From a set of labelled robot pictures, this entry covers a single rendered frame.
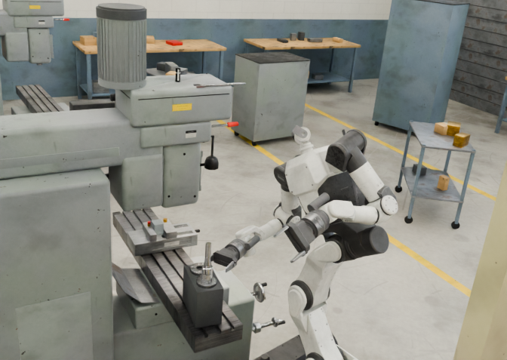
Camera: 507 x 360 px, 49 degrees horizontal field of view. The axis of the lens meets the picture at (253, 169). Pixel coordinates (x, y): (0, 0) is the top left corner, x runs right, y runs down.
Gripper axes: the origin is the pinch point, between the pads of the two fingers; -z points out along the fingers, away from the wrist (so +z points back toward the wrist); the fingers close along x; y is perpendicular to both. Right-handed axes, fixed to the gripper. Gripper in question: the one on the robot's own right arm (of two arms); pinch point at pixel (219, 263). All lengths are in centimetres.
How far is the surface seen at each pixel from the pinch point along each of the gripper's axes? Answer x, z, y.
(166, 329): -28, -1, 48
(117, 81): -45, -14, -77
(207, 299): 3.8, -15.0, 8.6
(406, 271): 42, 242, 116
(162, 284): -30.7, -0.3, 23.2
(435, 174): 26, 404, 86
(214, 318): 6.3, -11.9, 19.6
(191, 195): -25.5, 13.8, -20.6
